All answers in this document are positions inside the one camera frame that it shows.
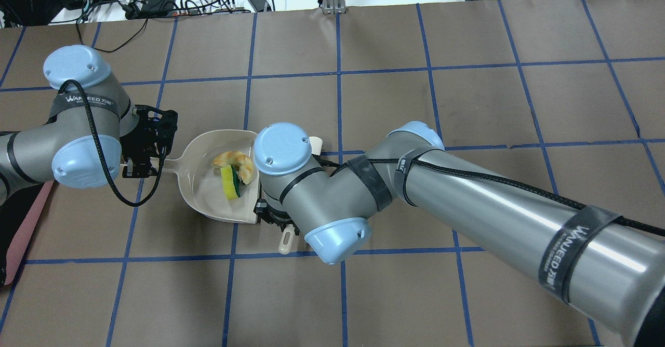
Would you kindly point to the croissant bread toy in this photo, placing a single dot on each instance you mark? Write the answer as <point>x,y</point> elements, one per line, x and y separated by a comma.
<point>242,163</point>

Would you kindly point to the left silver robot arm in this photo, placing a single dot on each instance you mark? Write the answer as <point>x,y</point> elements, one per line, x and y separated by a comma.
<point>95,135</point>

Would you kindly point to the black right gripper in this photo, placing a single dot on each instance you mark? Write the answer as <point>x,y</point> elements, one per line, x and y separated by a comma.
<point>271,215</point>

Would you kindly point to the black lined trash bin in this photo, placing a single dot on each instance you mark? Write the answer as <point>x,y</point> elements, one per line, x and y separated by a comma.
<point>19,217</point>

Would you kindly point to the beige plastic dustpan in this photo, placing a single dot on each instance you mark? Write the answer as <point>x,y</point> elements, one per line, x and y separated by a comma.
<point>200,183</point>

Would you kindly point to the yellow green sponge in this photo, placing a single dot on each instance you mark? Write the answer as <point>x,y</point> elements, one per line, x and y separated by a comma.
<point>230,182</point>

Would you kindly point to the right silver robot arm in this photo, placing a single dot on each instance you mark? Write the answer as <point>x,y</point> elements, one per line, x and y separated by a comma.
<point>606,266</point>

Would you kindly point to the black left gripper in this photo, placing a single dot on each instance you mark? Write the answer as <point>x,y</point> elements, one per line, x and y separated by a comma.
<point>139,156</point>

